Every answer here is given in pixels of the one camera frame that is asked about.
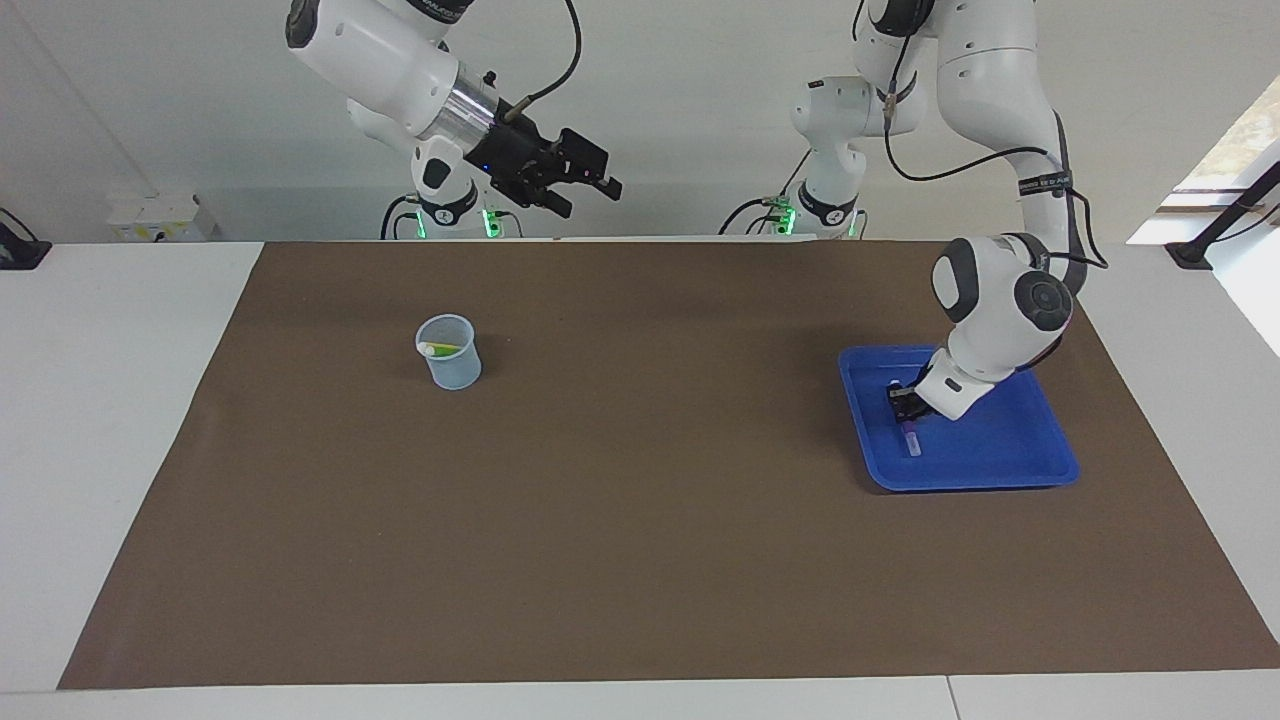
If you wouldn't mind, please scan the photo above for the blue plastic tray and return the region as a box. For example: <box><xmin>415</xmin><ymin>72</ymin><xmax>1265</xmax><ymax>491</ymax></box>
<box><xmin>838</xmin><ymin>344</ymin><xmax>1080</xmax><ymax>493</ymax></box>

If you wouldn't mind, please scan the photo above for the translucent plastic cup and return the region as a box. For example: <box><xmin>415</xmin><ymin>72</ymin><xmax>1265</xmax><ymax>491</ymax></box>
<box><xmin>414</xmin><ymin>314</ymin><xmax>482</xmax><ymax>391</ymax></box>

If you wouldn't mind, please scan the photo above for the brown table mat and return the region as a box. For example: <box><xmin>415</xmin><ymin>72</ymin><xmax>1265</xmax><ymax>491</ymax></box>
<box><xmin>57</xmin><ymin>238</ymin><xmax>1280</xmax><ymax>691</ymax></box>

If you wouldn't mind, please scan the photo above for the black angled stand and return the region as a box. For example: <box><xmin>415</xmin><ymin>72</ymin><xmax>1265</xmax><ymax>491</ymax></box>
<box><xmin>1165</xmin><ymin>160</ymin><xmax>1280</xmax><ymax>271</ymax></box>

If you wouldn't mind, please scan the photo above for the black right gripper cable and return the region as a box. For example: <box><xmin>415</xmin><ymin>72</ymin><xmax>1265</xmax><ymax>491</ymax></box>
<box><xmin>498</xmin><ymin>0</ymin><xmax>584</xmax><ymax>116</ymax></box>

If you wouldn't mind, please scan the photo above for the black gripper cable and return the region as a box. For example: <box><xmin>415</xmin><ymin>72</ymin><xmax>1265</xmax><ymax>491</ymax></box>
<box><xmin>498</xmin><ymin>0</ymin><xmax>584</xmax><ymax>116</ymax></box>
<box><xmin>850</xmin><ymin>0</ymin><xmax>1109</xmax><ymax>269</ymax></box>

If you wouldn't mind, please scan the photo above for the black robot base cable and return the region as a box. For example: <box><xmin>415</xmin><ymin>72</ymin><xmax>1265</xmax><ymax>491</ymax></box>
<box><xmin>718</xmin><ymin>148</ymin><xmax>813</xmax><ymax>239</ymax></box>
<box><xmin>380</xmin><ymin>193</ymin><xmax>426</xmax><ymax>241</ymax></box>

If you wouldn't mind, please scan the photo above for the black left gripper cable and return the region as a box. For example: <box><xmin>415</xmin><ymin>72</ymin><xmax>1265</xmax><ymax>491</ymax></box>
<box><xmin>850</xmin><ymin>0</ymin><xmax>1109</xmax><ymax>269</ymax></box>

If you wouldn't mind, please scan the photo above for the bright window with frame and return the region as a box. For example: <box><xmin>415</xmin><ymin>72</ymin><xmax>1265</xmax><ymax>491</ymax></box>
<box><xmin>1128</xmin><ymin>75</ymin><xmax>1280</xmax><ymax>246</ymax></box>

